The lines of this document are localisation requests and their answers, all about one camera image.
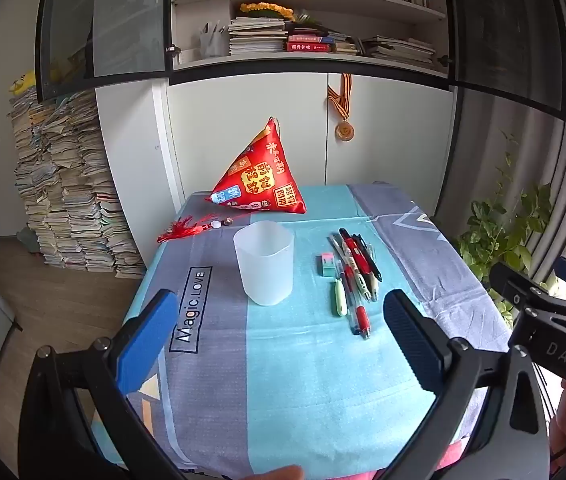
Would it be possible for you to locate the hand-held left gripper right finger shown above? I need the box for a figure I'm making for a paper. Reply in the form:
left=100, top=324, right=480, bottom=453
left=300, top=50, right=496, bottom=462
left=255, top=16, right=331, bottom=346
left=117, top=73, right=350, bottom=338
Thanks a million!
left=383, top=289, right=551, bottom=480

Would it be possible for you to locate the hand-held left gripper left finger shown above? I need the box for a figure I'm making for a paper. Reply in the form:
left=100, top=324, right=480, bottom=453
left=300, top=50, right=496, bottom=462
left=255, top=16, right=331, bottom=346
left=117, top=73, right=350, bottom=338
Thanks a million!
left=18, top=289, right=184, bottom=480

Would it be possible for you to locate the clear pen with white refill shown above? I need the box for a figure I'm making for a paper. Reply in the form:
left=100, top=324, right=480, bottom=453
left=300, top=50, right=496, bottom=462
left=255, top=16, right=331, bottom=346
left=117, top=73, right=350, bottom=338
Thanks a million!
left=367, top=260, right=381, bottom=304

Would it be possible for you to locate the light green utility knife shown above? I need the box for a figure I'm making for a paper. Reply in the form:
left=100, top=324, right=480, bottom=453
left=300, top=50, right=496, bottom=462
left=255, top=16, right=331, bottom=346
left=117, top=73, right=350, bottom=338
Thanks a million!
left=332, top=279, right=347, bottom=317

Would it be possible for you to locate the red pen with black clip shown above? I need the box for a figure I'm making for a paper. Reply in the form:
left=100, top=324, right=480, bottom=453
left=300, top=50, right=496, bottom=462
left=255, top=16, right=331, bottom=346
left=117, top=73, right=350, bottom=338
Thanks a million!
left=339, top=228, right=365, bottom=286

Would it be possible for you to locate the translucent plastic cup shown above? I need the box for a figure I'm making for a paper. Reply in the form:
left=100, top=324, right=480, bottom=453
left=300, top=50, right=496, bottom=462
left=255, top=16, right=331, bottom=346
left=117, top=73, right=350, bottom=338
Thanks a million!
left=233, top=220, right=295, bottom=307

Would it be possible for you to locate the green potted plant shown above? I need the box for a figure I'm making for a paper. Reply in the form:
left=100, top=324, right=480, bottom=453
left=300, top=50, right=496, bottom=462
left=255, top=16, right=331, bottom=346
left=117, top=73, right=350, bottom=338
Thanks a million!
left=456, top=132, right=566, bottom=311

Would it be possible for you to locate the red tassel charm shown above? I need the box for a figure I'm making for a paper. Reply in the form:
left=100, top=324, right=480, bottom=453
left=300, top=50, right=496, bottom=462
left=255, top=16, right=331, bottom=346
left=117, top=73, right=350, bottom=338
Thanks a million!
left=157, top=214, right=236, bottom=244

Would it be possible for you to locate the red pyramid pillow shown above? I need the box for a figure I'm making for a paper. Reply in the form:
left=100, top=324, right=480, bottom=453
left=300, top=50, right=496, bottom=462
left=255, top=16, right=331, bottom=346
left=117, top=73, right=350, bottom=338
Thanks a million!
left=204, top=116, right=309, bottom=217

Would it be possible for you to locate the gold medal with striped ribbon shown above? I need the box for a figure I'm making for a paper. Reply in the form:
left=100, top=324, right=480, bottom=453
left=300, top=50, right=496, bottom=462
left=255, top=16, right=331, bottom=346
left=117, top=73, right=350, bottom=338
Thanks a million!
left=327, top=73, right=355, bottom=142

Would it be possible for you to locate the dark glass cabinet door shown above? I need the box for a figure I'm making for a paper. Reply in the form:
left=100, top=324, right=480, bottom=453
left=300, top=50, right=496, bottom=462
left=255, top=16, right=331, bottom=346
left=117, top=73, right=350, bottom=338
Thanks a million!
left=443, top=0, right=566, bottom=120
left=35, top=0, right=174, bottom=103

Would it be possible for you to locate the stack of worn books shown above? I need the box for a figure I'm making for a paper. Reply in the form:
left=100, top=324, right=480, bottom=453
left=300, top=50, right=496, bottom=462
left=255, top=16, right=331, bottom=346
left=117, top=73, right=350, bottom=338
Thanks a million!
left=363, top=35, right=436, bottom=67

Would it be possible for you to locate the yellow plush toy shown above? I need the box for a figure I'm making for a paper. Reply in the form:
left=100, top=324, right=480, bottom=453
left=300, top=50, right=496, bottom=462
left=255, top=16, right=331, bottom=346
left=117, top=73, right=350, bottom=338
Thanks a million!
left=9, top=71, right=38, bottom=95

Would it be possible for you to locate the stack of red books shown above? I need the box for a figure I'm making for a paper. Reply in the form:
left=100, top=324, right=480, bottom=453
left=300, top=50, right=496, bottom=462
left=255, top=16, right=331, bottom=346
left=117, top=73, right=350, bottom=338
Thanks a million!
left=285, top=34, right=336, bottom=53

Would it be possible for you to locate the stack of white magazines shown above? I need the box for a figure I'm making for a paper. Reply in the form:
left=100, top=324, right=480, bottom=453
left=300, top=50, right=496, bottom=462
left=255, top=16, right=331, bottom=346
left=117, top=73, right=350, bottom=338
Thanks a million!
left=228, top=16, right=289, bottom=56

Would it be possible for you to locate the yellow flower garland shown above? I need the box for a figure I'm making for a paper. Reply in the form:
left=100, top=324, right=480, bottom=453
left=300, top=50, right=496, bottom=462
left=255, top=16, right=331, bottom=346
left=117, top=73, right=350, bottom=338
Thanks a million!
left=239, top=2, right=295, bottom=22

